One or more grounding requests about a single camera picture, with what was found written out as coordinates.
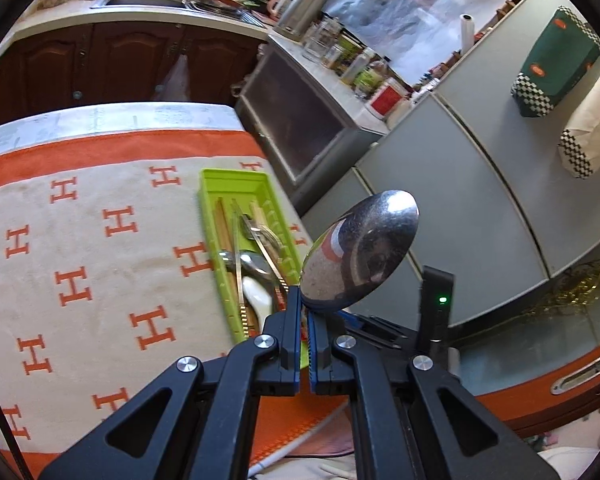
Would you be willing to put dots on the orange rimmed grey appliance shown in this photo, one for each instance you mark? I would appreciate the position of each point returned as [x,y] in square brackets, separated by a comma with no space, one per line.
[555,350]

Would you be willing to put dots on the orange printed blanket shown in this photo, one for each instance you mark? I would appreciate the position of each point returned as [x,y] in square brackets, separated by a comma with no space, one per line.
[105,285]

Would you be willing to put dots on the steel sink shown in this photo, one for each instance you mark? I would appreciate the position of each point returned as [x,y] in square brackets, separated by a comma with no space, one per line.
[145,1]

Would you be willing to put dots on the large steel spoon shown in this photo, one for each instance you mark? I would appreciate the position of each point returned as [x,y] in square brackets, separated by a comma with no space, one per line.
[360,250]

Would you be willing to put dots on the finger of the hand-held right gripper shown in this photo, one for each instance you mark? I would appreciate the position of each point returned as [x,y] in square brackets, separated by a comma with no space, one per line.
[380,332]

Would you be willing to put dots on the clear bottle green label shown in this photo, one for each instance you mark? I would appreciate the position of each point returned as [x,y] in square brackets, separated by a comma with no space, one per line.
[371,79]

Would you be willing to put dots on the green checkered bag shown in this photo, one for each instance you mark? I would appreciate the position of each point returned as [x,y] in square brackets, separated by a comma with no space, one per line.
[555,60]

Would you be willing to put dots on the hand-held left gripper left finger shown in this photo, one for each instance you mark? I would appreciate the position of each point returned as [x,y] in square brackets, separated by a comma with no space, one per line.
[291,355]

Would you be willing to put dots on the steel fork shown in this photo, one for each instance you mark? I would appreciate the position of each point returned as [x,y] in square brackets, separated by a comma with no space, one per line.
[265,234]

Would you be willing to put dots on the twisted steel chopstick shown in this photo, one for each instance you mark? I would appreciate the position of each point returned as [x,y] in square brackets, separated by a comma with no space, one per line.
[272,272]
[238,270]

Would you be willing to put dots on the steel electric kettle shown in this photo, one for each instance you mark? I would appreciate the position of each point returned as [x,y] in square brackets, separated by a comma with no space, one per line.
[300,10]

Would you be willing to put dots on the white checkered paper bag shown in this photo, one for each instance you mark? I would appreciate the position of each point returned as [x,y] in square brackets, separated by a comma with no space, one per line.
[592,130]

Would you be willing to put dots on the white plastic bottle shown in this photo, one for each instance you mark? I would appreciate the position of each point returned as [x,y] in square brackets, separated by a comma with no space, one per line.
[356,67]

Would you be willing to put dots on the red banded ivory chopstick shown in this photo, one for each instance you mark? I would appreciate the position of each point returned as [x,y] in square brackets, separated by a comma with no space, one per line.
[281,296]
[257,212]

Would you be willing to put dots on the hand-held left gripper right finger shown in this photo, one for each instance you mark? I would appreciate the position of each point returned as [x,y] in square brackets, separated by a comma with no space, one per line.
[320,360]

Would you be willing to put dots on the white plastic bag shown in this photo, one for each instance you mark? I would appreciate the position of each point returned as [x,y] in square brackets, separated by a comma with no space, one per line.
[172,82]

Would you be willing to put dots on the paper towel roll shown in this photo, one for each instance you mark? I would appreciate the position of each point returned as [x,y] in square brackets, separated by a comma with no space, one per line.
[466,32]

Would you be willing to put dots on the green plastic tray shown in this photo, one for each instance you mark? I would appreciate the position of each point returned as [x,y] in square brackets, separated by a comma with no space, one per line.
[210,195]

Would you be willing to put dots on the small glass jar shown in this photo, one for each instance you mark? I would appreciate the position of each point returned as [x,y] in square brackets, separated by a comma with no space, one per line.
[334,56]

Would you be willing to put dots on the brown wooden chopstick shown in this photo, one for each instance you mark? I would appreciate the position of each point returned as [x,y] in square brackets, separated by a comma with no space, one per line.
[221,225]
[228,240]

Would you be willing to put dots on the gold tinsel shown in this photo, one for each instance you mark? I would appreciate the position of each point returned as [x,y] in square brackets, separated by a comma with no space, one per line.
[580,290]

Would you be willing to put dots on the white ceramic spoon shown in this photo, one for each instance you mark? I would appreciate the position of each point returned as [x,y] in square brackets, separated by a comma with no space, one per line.
[254,297]

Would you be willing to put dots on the wooden kitchen cabinets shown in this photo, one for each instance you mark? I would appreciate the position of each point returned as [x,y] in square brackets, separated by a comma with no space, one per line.
[120,55]

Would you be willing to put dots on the silver foil wall sheet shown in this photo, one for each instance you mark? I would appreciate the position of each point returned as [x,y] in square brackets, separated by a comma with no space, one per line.
[395,15]

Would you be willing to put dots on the grey refrigerator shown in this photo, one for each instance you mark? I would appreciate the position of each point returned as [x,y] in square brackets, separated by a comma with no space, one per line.
[480,185]

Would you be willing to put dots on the steel cabinet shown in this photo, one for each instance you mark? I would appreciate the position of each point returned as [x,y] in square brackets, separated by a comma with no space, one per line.
[290,120]

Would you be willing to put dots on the red label container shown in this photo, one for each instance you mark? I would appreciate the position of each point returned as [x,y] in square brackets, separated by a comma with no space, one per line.
[387,100]

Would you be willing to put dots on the potted plant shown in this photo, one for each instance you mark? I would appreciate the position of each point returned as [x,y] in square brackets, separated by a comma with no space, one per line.
[256,0]

